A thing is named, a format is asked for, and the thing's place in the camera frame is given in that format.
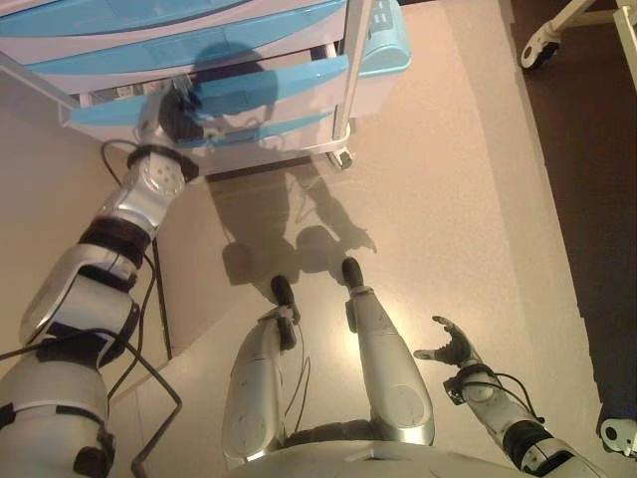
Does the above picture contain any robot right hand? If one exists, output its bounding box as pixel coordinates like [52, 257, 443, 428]
[413, 315, 482, 369]

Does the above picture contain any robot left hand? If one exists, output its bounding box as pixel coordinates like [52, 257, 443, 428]
[138, 79, 226, 149]

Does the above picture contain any blue front medicine drawer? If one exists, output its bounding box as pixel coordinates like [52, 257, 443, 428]
[69, 53, 350, 133]

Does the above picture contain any blue front cart drawer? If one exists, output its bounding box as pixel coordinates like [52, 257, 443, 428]
[0, 0, 344, 39]
[22, 19, 345, 99]
[136, 107, 342, 150]

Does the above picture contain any grey robot torso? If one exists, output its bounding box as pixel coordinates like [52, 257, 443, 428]
[238, 420, 529, 478]

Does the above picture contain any white medical cart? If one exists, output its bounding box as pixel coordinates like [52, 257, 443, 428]
[0, 0, 414, 173]

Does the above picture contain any blue lid waste bin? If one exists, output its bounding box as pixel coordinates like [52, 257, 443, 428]
[357, 0, 414, 96]

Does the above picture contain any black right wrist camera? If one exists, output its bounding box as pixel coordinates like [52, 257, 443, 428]
[444, 377, 467, 404]

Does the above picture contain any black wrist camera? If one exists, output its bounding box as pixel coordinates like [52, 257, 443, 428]
[173, 151, 201, 181]
[444, 377, 467, 404]

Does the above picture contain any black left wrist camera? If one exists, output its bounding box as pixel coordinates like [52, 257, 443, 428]
[173, 151, 201, 181]

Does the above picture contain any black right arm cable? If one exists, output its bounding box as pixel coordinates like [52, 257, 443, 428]
[490, 370, 546, 424]

